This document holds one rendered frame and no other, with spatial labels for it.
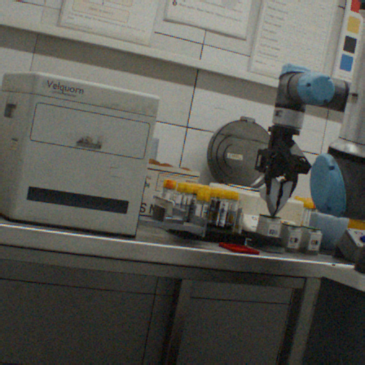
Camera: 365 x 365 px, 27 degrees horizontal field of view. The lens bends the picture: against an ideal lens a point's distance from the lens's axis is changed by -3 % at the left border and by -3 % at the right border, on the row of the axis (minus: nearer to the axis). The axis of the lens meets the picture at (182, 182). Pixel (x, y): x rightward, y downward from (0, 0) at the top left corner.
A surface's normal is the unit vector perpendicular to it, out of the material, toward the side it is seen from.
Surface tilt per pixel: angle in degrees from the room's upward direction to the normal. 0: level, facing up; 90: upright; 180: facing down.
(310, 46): 94
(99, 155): 90
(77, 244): 90
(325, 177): 98
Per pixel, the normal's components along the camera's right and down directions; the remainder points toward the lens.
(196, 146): 0.46, 0.14
